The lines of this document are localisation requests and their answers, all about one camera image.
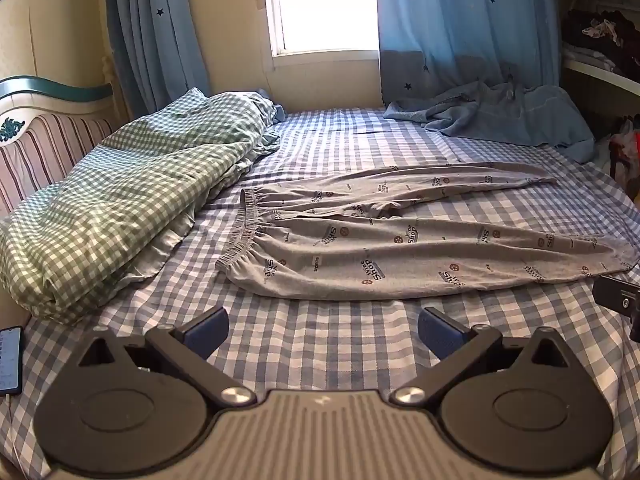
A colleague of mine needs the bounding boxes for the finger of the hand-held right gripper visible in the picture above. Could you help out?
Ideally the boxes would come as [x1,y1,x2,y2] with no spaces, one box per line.
[592,274,640,322]

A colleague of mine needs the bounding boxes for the white charging cable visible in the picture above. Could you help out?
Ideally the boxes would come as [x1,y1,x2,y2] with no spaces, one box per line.
[4,392,22,461]

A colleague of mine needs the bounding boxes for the grey printed pants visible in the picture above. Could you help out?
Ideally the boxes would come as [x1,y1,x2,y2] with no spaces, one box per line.
[215,161,640,303]

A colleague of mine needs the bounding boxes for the white wall shelf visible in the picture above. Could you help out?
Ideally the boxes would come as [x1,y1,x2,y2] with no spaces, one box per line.
[555,0,640,92]

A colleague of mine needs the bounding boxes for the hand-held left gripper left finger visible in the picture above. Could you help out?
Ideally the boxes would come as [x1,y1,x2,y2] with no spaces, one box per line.
[75,306,257,409]

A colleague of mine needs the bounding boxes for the pile of dark clothes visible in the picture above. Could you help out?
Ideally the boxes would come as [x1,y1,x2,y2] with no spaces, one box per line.
[561,6,640,78]

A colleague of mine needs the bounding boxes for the blue checked bed sheet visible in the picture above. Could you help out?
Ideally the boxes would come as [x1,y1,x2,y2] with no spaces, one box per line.
[0,105,640,480]

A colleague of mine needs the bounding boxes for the green checked quilt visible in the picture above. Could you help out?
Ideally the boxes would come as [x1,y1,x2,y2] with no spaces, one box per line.
[0,89,286,324]

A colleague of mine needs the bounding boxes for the smartphone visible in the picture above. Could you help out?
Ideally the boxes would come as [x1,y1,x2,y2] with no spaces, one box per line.
[0,326,25,397]

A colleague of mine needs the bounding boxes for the striped bed headboard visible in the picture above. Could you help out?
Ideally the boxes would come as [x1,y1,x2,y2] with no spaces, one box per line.
[0,76,118,217]

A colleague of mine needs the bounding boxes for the blue star curtain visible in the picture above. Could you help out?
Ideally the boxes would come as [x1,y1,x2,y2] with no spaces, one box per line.
[374,0,563,107]
[104,0,211,122]

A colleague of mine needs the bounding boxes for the window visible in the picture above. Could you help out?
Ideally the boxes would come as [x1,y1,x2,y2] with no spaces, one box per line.
[260,0,382,59]

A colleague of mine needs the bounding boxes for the red and white bag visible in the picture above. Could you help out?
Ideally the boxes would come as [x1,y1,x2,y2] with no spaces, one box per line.
[606,115,640,182]

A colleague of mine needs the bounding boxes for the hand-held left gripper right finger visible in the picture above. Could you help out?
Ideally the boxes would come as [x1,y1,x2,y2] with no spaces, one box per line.
[391,306,572,409]

